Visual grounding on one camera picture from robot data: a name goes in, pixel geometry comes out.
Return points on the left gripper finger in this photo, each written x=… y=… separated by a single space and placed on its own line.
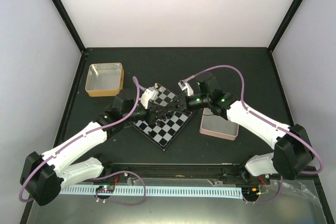
x=162 y=118
x=171 y=104

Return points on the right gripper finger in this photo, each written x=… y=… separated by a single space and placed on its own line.
x=165 y=100
x=164 y=111

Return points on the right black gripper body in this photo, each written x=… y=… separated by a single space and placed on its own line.
x=184 y=99

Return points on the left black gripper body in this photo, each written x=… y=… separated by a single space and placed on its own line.
x=151 y=109

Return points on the black white chess board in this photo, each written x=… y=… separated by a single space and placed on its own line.
x=173 y=127

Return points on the pink metal tin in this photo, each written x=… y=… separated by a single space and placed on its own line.
x=217 y=126

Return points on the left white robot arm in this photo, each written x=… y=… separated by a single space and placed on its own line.
x=45 y=175

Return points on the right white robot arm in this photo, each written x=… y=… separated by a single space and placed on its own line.
x=290 y=144

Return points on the small green circuit board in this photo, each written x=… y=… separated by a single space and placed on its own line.
x=106 y=189

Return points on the right small circuit board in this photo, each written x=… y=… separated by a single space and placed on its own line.
x=253 y=191

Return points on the gold metal tin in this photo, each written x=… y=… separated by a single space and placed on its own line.
x=104 y=79

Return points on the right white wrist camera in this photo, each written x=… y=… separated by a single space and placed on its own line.
x=185 y=87

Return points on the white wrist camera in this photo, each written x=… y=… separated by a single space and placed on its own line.
x=149 y=94
x=185 y=87

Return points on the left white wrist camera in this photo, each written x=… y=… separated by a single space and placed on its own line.
x=149 y=94

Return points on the black front rail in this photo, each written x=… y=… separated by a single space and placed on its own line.
x=180 y=171

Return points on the light blue cable duct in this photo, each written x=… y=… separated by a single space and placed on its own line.
x=157 y=191

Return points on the left black frame post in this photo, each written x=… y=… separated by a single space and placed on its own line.
x=69 y=24

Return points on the black frame post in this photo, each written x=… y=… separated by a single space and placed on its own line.
x=69 y=24
x=293 y=8

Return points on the right black frame post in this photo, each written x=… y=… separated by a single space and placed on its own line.
x=293 y=8

